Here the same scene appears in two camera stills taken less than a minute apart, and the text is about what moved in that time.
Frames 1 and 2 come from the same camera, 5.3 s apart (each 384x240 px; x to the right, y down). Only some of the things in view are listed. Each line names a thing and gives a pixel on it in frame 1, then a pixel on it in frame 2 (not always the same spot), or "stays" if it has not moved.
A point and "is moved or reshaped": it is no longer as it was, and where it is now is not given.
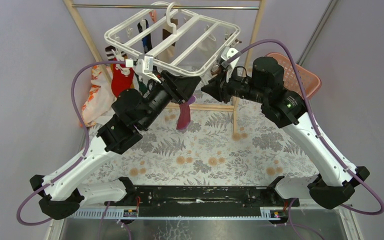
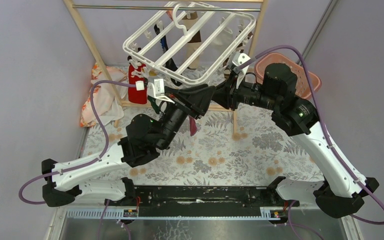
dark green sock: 142,86 is moved or reshaped
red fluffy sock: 120,82 is moved or reshaped
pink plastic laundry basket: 311,81 stays
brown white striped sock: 216,69 to 242,38
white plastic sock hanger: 189,43 is moved or reshaped
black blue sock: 147,43 to 164,45
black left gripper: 183,86 to 195,100
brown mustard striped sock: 110,54 is moved or reshaped
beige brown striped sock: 166,55 to 193,39
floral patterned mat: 226,143 stays
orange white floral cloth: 101,98 stays
